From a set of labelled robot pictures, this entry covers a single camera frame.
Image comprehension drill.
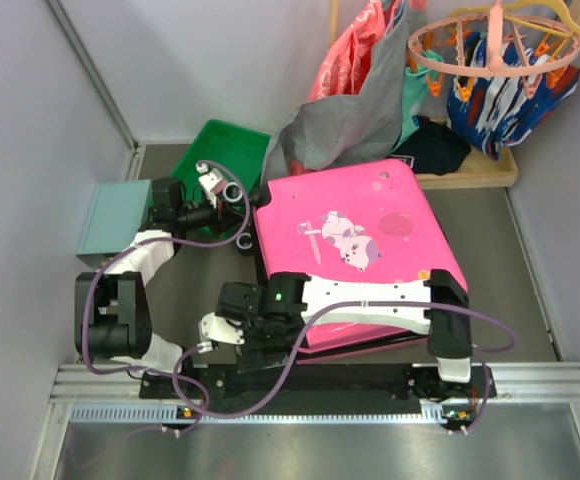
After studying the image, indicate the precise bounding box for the dark navy folded garment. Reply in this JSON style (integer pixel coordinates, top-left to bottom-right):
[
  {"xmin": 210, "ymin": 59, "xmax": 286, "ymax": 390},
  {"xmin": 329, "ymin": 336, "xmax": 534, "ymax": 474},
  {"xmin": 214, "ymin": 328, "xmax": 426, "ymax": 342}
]
[{"xmin": 389, "ymin": 116, "xmax": 472, "ymax": 176}]

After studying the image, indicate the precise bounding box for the pink round clip hanger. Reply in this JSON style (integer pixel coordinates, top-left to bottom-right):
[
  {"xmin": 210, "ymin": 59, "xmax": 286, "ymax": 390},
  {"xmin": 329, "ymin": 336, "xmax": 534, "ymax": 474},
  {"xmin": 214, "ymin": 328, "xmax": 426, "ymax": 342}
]
[{"xmin": 407, "ymin": 1, "xmax": 580, "ymax": 97}]

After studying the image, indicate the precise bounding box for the pink hard-shell suitcase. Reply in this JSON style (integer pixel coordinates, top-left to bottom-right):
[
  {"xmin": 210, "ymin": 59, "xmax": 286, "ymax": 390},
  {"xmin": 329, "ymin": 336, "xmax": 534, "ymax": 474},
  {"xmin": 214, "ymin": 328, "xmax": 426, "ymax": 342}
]
[{"xmin": 253, "ymin": 160, "xmax": 467, "ymax": 359}]

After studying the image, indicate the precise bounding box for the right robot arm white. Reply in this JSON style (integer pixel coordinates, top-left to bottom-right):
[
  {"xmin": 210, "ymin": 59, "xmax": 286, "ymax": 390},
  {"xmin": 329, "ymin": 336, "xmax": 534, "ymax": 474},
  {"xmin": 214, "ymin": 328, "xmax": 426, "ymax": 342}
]
[{"xmin": 199, "ymin": 270, "xmax": 474, "ymax": 396}]

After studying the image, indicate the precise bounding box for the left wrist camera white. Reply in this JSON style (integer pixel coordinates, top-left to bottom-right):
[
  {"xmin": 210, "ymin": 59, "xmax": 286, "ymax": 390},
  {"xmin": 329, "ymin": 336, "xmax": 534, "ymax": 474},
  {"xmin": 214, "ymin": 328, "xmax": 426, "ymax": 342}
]
[{"xmin": 196, "ymin": 162, "xmax": 227, "ymax": 201}]

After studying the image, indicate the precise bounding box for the light blue metal box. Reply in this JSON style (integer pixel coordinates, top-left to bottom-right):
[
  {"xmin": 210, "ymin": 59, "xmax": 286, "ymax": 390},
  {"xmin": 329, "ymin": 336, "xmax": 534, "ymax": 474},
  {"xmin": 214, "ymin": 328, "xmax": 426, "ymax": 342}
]
[{"xmin": 76, "ymin": 180, "xmax": 151, "ymax": 268}]

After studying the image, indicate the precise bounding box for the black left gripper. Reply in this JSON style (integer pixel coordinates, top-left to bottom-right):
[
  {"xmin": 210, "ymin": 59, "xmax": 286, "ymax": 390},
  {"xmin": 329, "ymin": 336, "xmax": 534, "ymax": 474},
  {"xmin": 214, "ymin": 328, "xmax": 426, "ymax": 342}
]
[{"xmin": 176, "ymin": 191, "xmax": 246, "ymax": 237}]

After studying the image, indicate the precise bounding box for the slotted grey cable duct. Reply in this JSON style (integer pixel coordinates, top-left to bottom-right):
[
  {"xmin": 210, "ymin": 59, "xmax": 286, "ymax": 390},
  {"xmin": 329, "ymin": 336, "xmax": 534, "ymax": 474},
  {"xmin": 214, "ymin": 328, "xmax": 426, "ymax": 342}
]
[{"xmin": 69, "ymin": 400, "xmax": 473, "ymax": 426}]

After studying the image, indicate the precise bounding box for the yellow clothes hanger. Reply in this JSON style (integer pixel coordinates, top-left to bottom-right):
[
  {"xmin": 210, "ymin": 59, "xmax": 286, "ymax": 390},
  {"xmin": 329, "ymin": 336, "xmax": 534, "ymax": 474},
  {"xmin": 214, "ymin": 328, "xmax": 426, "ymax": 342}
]
[{"xmin": 447, "ymin": 0, "xmax": 580, "ymax": 90}]

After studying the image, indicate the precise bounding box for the green plastic tray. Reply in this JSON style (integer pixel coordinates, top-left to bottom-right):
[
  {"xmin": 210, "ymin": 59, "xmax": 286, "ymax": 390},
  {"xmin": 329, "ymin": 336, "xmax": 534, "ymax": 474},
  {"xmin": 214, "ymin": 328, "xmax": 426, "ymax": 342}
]
[{"xmin": 164, "ymin": 120, "xmax": 270, "ymax": 251}]

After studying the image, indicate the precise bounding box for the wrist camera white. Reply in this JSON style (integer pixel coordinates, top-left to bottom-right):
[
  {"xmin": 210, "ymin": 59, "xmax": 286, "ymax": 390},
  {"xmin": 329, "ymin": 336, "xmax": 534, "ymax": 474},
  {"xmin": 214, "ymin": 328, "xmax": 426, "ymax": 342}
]
[
  {"xmin": 197, "ymin": 312, "xmax": 245, "ymax": 354},
  {"xmin": 196, "ymin": 162, "xmax": 227, "ymax": 201}
]

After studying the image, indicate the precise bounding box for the teal green garment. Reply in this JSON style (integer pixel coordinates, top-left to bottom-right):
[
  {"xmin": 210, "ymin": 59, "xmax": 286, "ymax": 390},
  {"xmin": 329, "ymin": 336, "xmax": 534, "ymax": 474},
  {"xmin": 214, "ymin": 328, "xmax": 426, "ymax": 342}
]
[{"xmin": 394, "ymin": 67, "xmax": 429, "ymax": 148}]

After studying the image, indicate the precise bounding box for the grey hanging garment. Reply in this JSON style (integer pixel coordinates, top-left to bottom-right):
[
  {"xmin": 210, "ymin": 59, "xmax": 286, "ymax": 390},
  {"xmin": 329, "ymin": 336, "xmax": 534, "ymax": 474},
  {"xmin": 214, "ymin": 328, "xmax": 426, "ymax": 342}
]
[{"xmin": 262, "ymin": 0, "xmax": 429, "ymax": 180}]

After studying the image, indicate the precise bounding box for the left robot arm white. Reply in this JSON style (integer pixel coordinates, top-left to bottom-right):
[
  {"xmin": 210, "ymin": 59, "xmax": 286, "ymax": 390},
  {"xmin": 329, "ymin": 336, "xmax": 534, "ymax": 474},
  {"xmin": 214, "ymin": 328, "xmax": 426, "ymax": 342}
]
[{"xmin": 74, "ymin": 169, "xmax": 252, "ymax": 397}]

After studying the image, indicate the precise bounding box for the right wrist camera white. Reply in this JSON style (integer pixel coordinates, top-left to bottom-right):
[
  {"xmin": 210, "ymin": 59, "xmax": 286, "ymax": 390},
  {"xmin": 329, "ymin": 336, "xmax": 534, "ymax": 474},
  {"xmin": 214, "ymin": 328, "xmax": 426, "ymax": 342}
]
[{"xmin": 197, "ymin": 312, "xmax": 245, "ymax": 354}]

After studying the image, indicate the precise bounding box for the blue white patterned garment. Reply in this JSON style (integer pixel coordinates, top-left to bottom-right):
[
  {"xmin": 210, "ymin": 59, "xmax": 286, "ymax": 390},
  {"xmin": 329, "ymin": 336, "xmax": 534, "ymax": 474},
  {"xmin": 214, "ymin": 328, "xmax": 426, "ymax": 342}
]
[{"xmin": 444, "ymin": 29, "xmax": 580, "ymax": 161}]

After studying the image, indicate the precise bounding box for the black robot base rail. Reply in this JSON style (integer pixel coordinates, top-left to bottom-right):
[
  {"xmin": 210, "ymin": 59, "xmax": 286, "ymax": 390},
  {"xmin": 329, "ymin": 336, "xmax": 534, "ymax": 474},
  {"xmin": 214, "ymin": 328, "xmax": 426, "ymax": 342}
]
[{"xmin": 139, "ymin": 362, "xmax": 496, "ymax": 415}]

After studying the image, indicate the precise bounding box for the coral pink patterned garment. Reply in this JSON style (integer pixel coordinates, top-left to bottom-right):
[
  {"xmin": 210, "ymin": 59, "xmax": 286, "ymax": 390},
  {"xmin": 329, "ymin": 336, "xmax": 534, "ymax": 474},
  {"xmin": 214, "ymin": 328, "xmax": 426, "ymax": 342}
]
[{"xmin": 289, "ymin": 0, "xmax": 411, "ymax": 176}]

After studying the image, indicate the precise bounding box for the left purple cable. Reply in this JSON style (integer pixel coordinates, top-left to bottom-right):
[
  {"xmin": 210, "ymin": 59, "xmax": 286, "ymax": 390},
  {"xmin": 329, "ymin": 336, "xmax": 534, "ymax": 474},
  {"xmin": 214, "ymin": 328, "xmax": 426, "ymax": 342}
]
[{"xmin": 79, "ymin": 160, "xmax": 252, "ymax": 435}]

